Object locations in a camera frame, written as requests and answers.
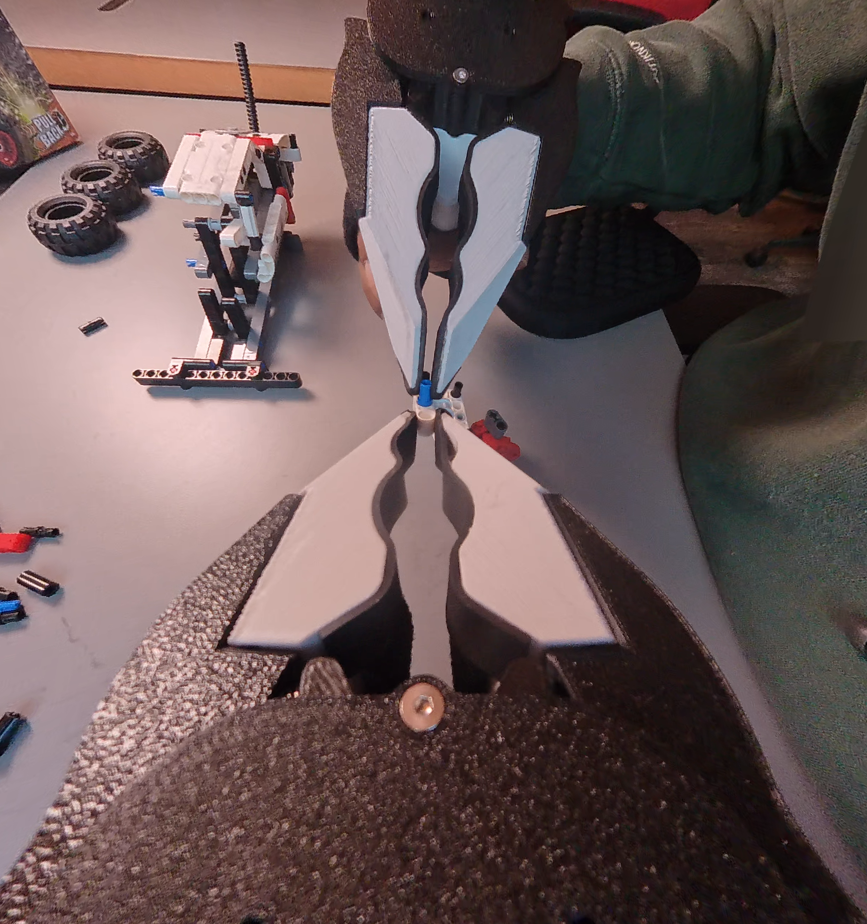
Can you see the black toy tyre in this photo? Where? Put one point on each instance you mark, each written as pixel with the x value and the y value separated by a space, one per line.
pixel 73 224
pixel 102 185
pixel 133 155

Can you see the thin black rod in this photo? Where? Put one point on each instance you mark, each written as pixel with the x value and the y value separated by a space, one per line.
pixel 243 87

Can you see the partly built toy brick vehicle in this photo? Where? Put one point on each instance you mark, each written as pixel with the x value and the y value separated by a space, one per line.
pixel 232 260

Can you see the person's green sweater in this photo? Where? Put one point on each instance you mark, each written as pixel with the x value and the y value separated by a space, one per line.
pixel 795 506

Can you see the red white black brick subassembly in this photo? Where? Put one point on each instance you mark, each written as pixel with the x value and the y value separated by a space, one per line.
pixel 499 441

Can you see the grey desk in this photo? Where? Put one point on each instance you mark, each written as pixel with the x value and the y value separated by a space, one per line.
pixel 131 477

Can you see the red crate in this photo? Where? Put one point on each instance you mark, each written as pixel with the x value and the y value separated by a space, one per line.
pixel 672 7

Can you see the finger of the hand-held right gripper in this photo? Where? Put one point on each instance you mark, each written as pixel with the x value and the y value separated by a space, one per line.
pixel 398 217
pixel 494 217

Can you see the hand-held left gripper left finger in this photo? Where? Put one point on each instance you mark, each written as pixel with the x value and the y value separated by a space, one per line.
pixel 311 571

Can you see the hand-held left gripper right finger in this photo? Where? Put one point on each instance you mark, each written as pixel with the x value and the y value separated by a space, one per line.
pixel 535 571

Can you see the person's right hand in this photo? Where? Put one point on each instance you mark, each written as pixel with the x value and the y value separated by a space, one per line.
pixel 366 275

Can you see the small white blue brick piece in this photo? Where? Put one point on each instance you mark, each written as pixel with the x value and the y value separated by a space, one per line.
pixel 425 397

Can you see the toy truck box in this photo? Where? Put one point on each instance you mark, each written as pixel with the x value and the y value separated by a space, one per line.
pixel 15 116

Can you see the wooden plank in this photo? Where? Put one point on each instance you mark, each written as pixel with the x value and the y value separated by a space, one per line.
pixel 174 72

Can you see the pile of small toy bricks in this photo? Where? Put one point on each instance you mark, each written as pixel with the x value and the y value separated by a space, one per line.
pixel 1 543

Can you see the black mesh office chair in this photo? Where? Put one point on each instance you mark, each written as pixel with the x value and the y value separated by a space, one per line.
pixel 607 275

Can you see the person's right forearm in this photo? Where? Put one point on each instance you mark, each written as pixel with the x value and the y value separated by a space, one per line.
pixel 694 101

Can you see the black toy pin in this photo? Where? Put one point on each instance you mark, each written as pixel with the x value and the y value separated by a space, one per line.
pixel 93 327

